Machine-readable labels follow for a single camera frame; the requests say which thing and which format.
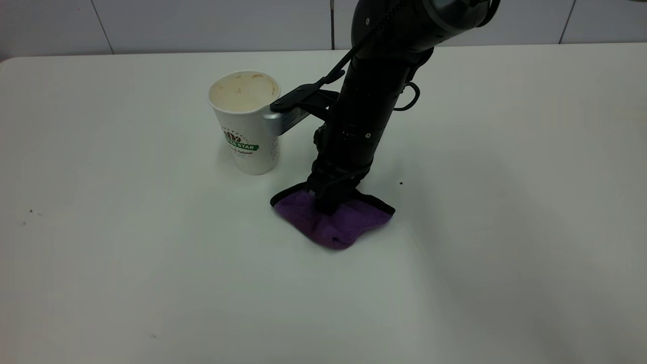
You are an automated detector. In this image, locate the white paper coffee cup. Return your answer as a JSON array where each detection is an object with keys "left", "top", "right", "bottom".
[{"left": 207, "top": 70, "right": 281, "bottom": 176}]

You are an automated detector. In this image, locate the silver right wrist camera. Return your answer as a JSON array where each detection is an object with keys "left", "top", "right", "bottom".
[{"left": 263, "top": 83, "right": 340, "bottom": 137}]

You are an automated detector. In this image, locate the purple cloth with black trim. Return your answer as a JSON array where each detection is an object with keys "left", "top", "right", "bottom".
[{"left": 270, "top": 182, "right": 396, "bottom": 250}]

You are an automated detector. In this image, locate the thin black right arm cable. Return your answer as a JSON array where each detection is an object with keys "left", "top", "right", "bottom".
[{"left": 321, "top": 0, "right": 405, "bottom": 85}]

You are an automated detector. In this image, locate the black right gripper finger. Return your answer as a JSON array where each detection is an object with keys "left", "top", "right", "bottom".
[
  {"left": 323, "top": 190, "right": 355, "bottom": 216},
  {"left": 306, "top": 174, "right": 327, "bottom": 204}
]

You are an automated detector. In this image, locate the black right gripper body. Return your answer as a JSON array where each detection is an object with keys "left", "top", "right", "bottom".
[{"left": 308, "top": 121, "right": 378, "bottom": 197}]

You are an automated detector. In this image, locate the black right arm cable loop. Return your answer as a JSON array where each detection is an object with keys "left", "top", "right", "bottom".
[{"left": 393, "top": 81, "right": 421, "bottom": 112}]

